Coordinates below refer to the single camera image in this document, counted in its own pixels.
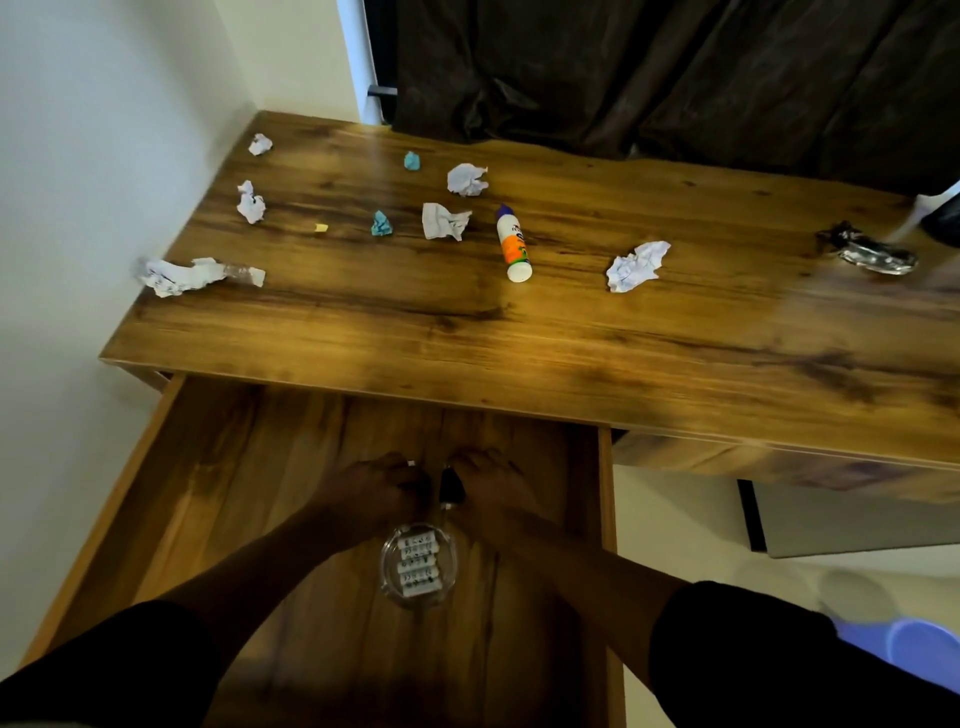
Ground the open wooden desk drawer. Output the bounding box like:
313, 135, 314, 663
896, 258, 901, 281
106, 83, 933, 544
21, 373, 628, 728

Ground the long crumpled white paper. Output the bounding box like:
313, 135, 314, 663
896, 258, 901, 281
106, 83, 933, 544
137, 257, 228, 299

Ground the dark brown curtain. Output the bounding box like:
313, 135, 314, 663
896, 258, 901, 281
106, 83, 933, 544
391, 0, 960, 198

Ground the person's right hand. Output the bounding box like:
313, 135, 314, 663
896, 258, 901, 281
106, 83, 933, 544
448, 447, 547, 546

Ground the person's left black sleeve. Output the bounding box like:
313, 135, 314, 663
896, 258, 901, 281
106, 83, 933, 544
0, 600, 226, 728

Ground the blue plastic object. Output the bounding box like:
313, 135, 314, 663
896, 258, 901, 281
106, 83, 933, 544
831, 615, 960, 696

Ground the person's right forearm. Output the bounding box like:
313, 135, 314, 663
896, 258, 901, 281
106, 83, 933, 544
495, 513, 690, 687

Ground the person's black sleeve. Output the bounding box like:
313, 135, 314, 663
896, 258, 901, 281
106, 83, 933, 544
0, 600, 226, 728
648, 581, 960, 728

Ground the white glue bottle orange label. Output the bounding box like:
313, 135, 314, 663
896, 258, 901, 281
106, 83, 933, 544
495, 204, 534, 284

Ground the person's left hand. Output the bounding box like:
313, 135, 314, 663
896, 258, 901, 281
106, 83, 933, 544
321, 452, 433, 533

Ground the crumpled clear plastic foil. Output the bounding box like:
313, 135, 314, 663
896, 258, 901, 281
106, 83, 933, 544
816, 221, 920, 276

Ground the grey cabinet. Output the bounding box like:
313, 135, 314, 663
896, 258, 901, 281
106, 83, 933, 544
737, 480, 960, 561

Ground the clear glass ashtray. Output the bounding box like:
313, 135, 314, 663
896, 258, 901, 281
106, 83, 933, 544
378, 522, 459, 609

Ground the person's left forearm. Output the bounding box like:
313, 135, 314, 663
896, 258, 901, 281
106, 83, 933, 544
159, 491, 340, 654

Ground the white plastic object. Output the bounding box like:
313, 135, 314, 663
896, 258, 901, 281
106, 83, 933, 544
891, 180, 960, 243

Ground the person's right black sleeve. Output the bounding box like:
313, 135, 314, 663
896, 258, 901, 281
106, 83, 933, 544
648, 581, 960, 728

